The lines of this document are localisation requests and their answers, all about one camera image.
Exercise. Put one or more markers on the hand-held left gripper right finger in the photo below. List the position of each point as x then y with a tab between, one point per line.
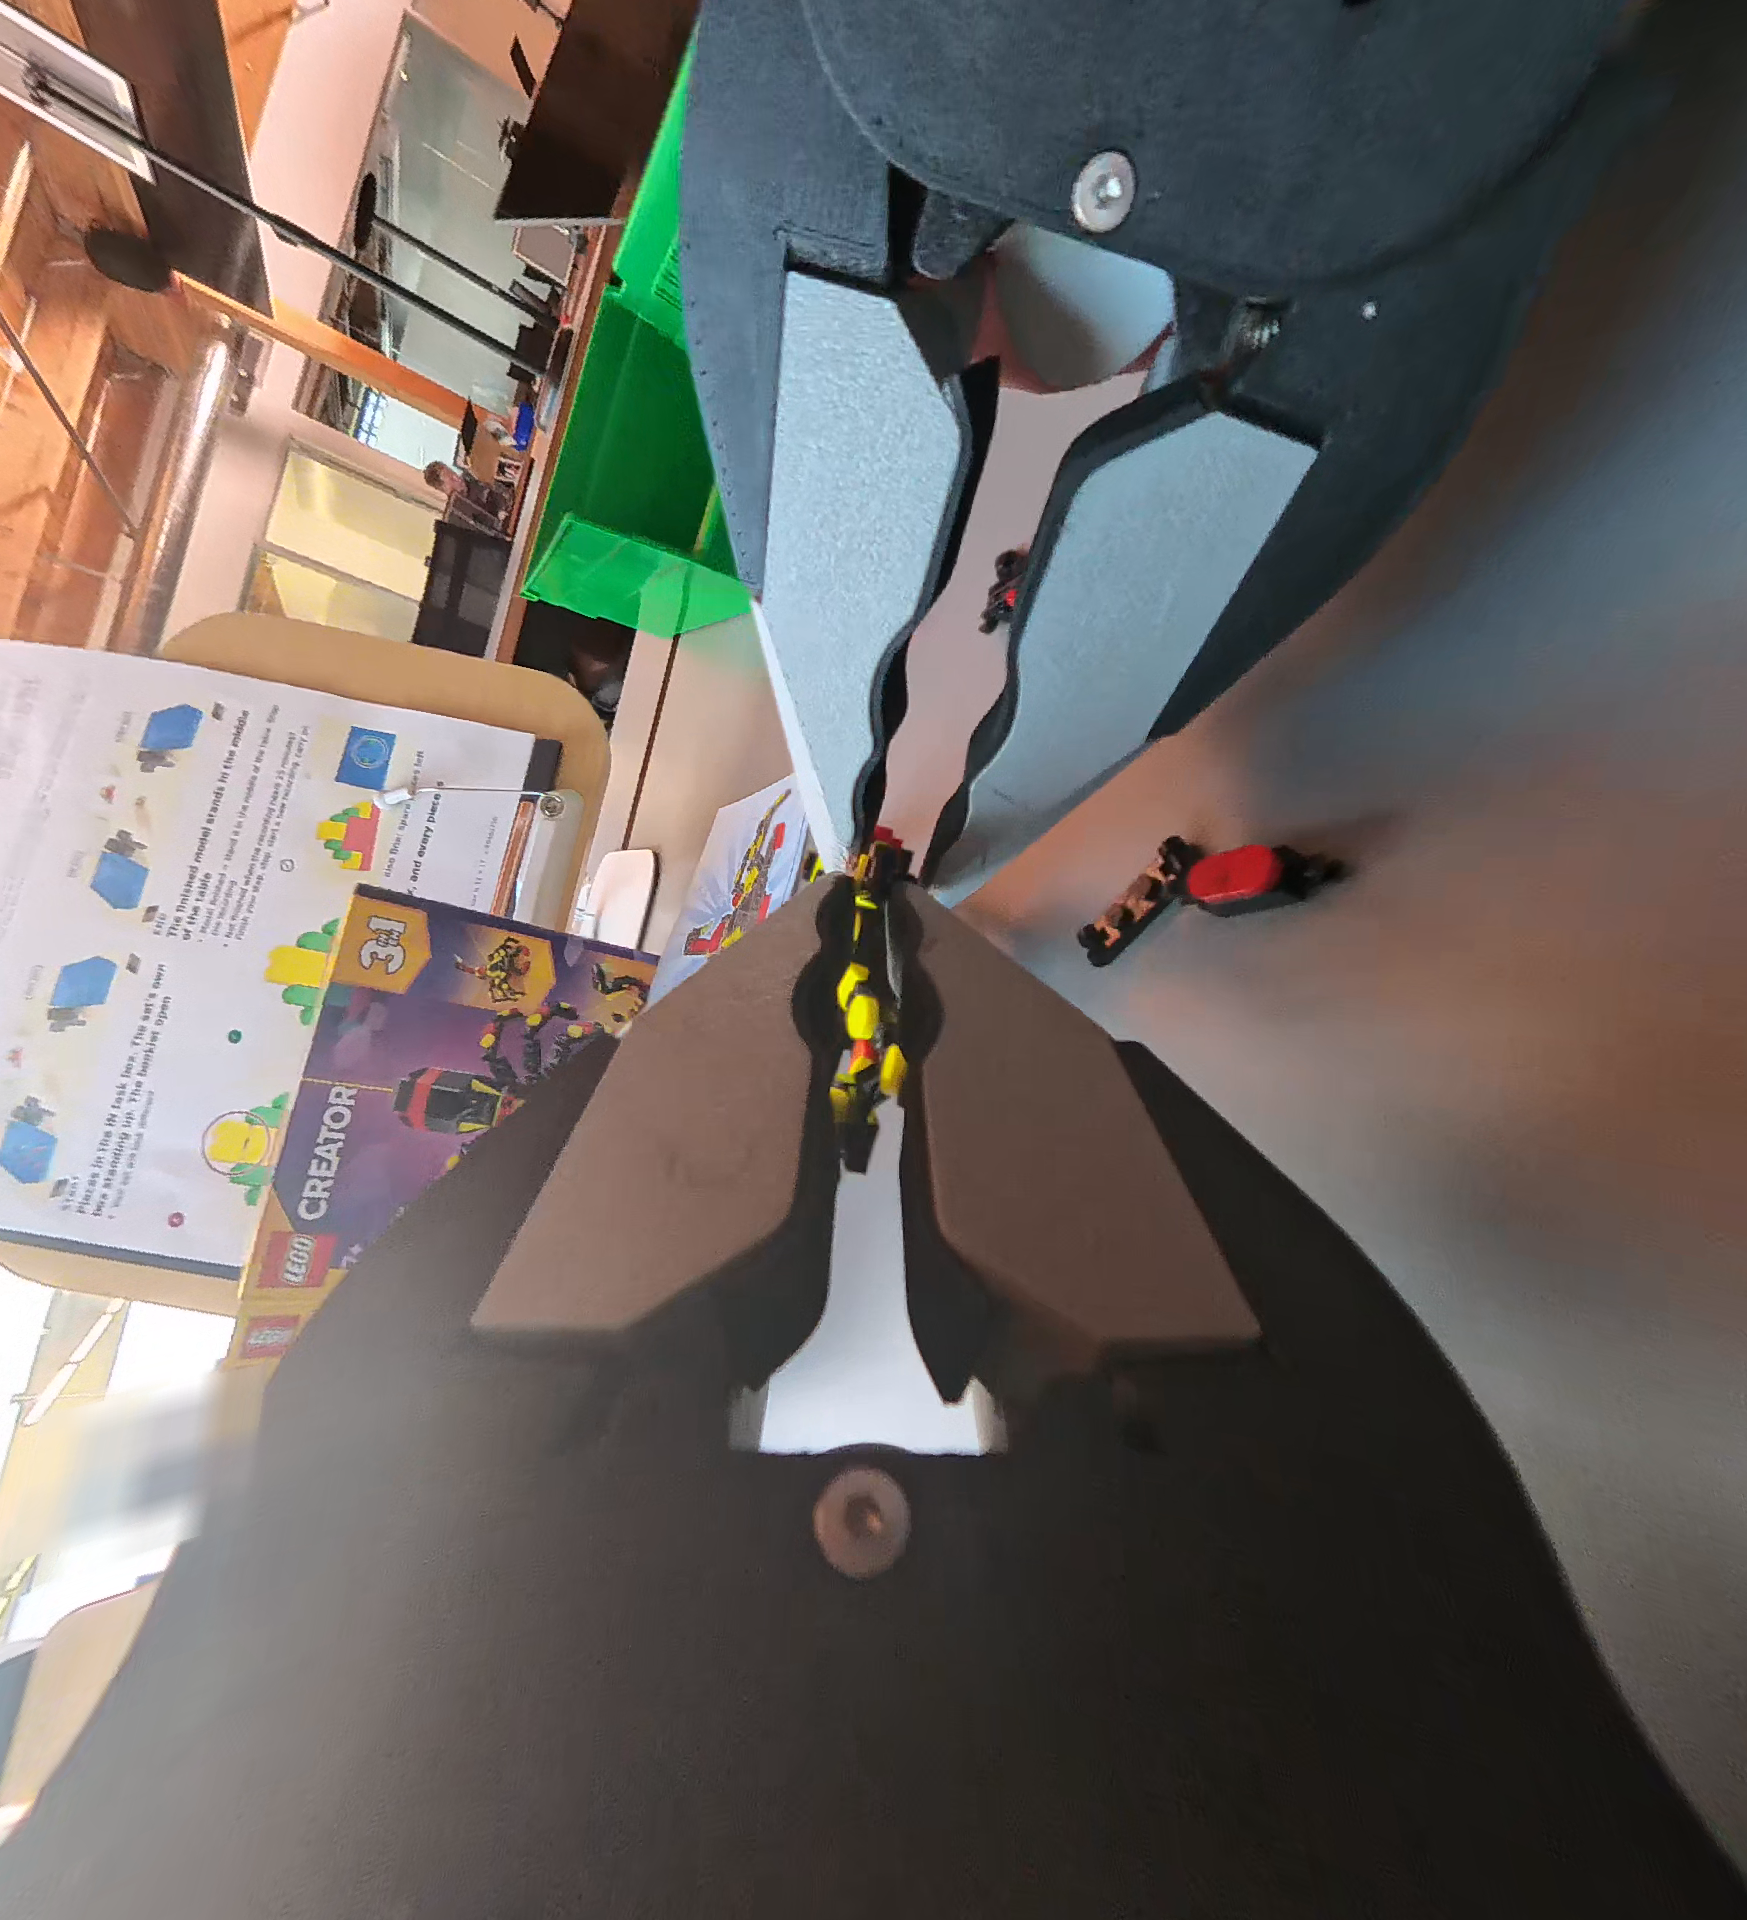
1067	1184

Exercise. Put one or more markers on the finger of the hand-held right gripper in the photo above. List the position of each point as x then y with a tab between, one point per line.
1157	585
849	494

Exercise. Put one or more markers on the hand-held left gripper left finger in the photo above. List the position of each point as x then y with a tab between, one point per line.
663	1155

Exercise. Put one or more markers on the yellow black red lego model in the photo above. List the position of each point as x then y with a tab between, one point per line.
861	1020

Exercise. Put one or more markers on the small black lego piece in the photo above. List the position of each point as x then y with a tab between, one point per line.
1005	589

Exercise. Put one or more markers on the lego instruction booklet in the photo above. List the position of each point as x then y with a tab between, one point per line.
737	900

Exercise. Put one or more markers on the purple lego set box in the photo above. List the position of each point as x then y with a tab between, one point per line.
391	1094

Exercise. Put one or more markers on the red and black lego assembly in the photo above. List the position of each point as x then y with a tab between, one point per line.
1233	885

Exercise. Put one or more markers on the green plastic bin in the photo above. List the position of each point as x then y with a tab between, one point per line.
633	451

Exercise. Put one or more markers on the white rounded object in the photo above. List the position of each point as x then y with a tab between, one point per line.
617	897

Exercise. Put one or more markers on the wooden clipboard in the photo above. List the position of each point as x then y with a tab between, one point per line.
557	721

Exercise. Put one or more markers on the dark wooden table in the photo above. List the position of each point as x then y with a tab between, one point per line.
587	105

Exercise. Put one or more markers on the white printed instruction sheet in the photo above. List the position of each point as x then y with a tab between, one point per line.
92	930

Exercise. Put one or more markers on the white framed sign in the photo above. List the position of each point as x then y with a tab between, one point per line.
40	68

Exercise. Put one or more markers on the metal duct pipe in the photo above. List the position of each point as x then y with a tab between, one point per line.
190	465

